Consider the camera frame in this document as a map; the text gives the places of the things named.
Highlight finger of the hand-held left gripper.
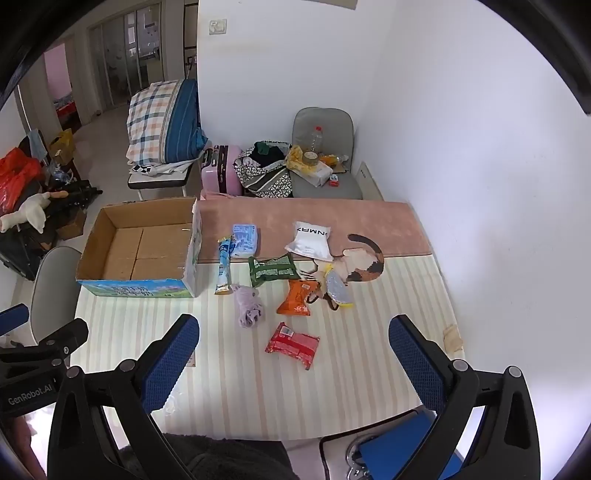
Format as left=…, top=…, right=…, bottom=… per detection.
left=0, top=318, right=89, bottom=367
left=0, top=304, right=30, bottom=337

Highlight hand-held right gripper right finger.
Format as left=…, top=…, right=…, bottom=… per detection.
left=389, top=315, right=541, bottom=480

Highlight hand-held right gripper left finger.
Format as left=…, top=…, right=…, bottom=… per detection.
left=47, top=314, right=200, bottom=480

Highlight purple packet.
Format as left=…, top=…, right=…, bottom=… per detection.
left=231, top=284, right=267, bottom=330

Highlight silver yellow-edged packet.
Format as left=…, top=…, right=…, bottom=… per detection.
left=323, top=270, right=355, bottom=309

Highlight long blue snack packet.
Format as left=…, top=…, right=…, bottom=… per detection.
left=214, top=235, right=237, bottom=296

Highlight red snack packet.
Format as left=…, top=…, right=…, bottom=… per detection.
left=265, top=322, right=321, bottom=371

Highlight orange snack packet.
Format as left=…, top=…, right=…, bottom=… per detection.
left=276, top=279, right=321, bottom=317

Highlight green snack packet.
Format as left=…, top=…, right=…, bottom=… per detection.
left=248, top=253, right=302, bottom=288

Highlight light blue tissue pack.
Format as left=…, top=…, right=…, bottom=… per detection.
left=229, top=224, right=259, bottom=259

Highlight white plastic packet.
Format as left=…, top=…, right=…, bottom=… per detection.
left=284, top=222, right=334, bottom=262

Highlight person's left forearm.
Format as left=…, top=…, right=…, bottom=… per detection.
left=0, top=413, right=49, bottom=480

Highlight beige tape piece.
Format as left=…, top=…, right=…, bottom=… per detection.
left=442, top=324, right=465, bottom=356

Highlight white round-back chair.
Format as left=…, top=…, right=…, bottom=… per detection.
left=28, top=246, right=84, bottom=344

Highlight dark fleece cloth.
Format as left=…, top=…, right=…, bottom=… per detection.
left=117, top=431, right=301, bottom=480

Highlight small brown cardboard box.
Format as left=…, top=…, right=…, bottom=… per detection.
left=55, top=210, right=88, bottom=241

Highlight white plush toy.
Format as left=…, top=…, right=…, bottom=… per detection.
left=0, top=191, right=51, bottom=234

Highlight black tripod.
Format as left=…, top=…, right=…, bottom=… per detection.
left=46, top=180, right=103, bottom=208

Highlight red plastic bag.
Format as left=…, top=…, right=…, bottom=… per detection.
left=0, top=148, right=42, bottom=215

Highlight white chair with quilts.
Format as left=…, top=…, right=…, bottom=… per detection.
left=127, top=159, right=197, bottom=201

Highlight white flat board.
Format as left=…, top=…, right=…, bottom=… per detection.
left=358, top=161, right=384, bottom=201

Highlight pink suitcase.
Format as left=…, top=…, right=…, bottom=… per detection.
left=201, top=144, right=244, bottom=197

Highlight black white patterned bag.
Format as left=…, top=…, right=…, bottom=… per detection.
left=234, top=141, right=294, bottom=199

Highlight white wrapped package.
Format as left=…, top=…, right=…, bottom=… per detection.
left=291, top=161, right=334, bottom=188

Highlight plaid quilt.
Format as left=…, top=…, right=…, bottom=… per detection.
left=127, top=79, right=185, bottom=167

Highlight yellow plastic bag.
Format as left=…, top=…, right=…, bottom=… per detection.
left=286, top=144, right=308, bottom=171

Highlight blue striped quilt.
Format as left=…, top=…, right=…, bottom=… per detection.
left=164, top=78, right=208, bottom=164

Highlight grey padded chair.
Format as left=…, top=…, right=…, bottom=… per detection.
left=290, top=107, right=364, bottom=200

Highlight glass sliding door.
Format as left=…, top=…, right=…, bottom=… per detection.
left=88, top=2, right=162, bottom=114

